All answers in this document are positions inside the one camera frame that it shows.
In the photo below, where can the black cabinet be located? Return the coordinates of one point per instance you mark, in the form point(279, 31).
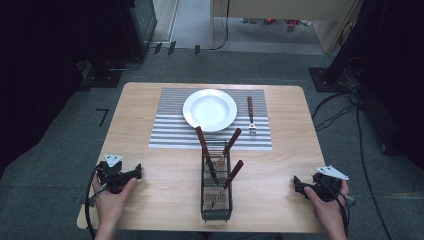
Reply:
point(140, 26)

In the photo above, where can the black stand base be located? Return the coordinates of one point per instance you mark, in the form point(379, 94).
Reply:
point(103, 78)
point(321, 80)

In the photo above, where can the person's right hand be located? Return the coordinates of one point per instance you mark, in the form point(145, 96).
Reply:
point(328, 210)

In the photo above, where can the white deep plate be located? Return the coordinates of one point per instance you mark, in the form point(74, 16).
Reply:
point(210, 110)

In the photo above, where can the grey striped placemat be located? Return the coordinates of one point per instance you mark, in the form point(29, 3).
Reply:
point(166, 133)

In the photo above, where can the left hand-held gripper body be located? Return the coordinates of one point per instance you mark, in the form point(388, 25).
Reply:
point(115, 176)

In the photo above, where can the red shoes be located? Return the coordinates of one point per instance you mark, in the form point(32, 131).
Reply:
point(292, 23)

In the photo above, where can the black curtain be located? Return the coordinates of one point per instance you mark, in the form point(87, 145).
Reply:
point(393, 66)
point(40, 66)

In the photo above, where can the person's left hand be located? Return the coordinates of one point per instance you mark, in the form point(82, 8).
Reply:
point(111, 203)

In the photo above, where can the light wooden desk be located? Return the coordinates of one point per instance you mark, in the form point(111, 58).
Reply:
point(283, 8)

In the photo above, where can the white shoes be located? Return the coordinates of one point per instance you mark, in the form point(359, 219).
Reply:
point(248, 20)

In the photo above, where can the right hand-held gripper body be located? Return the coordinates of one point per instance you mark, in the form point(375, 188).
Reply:
point(325, 186)

